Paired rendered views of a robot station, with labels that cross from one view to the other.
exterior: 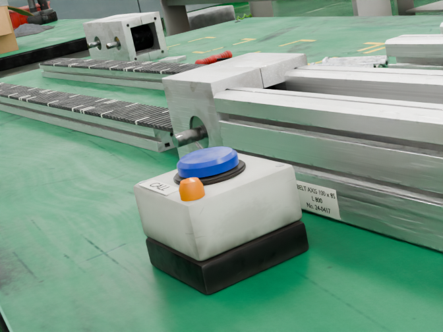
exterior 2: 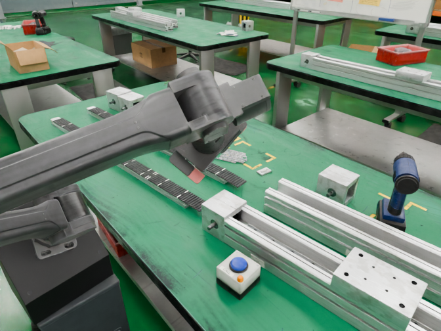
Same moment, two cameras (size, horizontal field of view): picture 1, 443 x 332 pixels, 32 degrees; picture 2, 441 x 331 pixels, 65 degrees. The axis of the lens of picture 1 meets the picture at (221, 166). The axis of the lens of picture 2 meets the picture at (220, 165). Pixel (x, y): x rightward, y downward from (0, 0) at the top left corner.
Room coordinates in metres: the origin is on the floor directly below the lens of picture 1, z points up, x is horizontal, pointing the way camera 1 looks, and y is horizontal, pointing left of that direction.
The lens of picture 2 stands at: (-0.06, 0.24, 1.49)
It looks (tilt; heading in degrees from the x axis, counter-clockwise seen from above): 32 degrees down; 341
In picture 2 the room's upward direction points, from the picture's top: straight up
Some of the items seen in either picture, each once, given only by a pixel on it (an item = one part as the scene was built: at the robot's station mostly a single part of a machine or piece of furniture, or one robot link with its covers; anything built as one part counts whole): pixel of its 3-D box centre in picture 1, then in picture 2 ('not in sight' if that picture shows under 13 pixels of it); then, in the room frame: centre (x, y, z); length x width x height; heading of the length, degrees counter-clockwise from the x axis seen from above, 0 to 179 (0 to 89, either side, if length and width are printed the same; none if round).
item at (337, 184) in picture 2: not in sight; (335, 187); (0.70, -0.42, 0.83); 0.11 x 0.10 x 0.10; 116
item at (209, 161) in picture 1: (208, 168); (238, 264); (0.48, 0.01, 0.84); 0.04 x 0.04 x 0.02
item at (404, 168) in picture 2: not in sight; (397, 190); (0.56, -0.53, 0.89); 0.20 x 0.08 x 0.22; 140
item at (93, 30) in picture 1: (109, 40); (117, 100); (1.77, 0.19, 0.83); 0.11 x 0.10 x 0.10; 122
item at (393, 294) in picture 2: not in sight; (376, 289); (0.30, -0.24, 0.87); 0.16 x 0.11 x 0.07; 28
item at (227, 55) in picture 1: (239, 58); not in sight; (1.33, -0.07, 0.79); 0.16 x 0.08 x 0.02; 37
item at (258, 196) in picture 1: (229, 210); (240, 272); (0.49, 0.00, 0.81); 0.10 x 0.08 x 0.06; 118
